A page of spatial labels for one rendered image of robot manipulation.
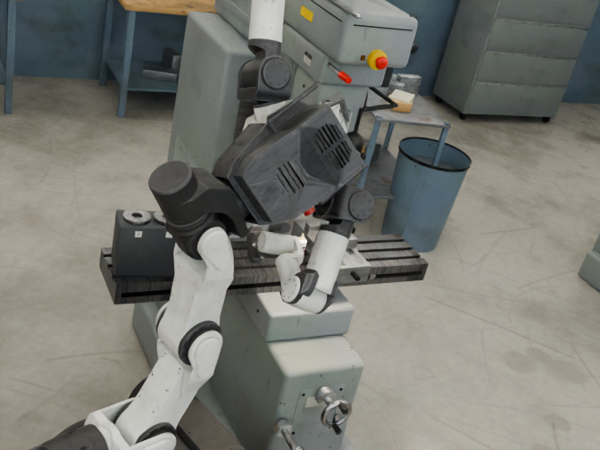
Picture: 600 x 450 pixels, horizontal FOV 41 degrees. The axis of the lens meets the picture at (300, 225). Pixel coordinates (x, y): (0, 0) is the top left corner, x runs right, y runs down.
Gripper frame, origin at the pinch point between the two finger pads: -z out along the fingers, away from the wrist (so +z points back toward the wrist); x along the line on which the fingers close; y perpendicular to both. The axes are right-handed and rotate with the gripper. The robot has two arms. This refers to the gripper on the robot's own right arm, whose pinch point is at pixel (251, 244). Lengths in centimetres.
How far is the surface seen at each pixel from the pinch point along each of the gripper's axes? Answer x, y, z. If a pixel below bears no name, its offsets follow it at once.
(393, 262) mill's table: -9, -66, -15
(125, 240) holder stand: 2.6, 40.6, -7.5
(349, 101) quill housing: 46, -28, 20
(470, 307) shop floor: -43, -193, -133
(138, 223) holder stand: 7.9, 36.6, -5.5
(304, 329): -31.0, -23.4, -8.7
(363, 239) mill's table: 0, -61, -29
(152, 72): 135, -71, -364
